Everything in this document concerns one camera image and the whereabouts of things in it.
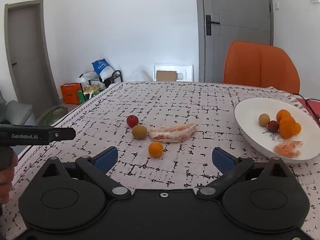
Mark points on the brown kiwi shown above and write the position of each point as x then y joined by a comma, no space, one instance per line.
139,132
264,119

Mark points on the grey door with handle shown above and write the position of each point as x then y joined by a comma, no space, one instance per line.
220,22

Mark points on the person's left hand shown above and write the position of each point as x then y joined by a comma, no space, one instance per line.
6,178

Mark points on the dark red plum front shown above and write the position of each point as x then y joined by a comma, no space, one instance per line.
273,126

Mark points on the pomelo segment back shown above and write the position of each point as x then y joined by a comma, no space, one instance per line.
173,134

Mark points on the large orange front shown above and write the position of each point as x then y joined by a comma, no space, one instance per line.
286,127

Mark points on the brown kiwi back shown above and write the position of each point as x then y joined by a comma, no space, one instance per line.
139,132

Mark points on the blue white plastic bag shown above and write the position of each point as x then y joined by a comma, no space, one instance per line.
103,68

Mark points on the grey sofa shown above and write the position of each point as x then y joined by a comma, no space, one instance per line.
16,113

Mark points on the large orange back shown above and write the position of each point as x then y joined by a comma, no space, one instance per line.
282,114

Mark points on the orange red cartoon mat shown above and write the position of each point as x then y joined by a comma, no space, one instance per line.
312,106

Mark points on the pomelo segment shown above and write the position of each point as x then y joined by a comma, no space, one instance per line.
289,149
173,134

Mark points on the red plum back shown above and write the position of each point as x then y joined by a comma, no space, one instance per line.
132,121

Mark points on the large orange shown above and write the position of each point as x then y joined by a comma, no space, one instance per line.
286,127
282,114

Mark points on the brown kiwi front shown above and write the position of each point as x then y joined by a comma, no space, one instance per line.
264,119

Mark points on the white ceramic plate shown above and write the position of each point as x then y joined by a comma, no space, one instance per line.
278,129

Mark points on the grey left door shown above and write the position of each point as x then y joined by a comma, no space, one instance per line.
27,56

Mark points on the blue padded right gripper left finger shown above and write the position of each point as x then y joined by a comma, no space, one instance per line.
95,170

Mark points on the white framed board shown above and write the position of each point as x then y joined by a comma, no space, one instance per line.
176,73

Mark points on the small tangerine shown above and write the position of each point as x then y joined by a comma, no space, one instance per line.
297,128
155,149

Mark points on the green backpack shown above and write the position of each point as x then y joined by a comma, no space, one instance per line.
53,115

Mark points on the pomelo segment front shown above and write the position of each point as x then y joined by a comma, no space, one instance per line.
289,149

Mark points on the orange paper bag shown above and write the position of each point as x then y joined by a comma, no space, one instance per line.
70,93

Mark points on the white black patterned tablecloth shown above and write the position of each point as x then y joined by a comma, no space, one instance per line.
101,122

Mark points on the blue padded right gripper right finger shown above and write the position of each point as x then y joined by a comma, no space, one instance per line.
232,169

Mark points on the black metal rack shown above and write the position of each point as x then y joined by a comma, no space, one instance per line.
92,78

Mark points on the orange chair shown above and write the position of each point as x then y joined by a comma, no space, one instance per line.
258,65

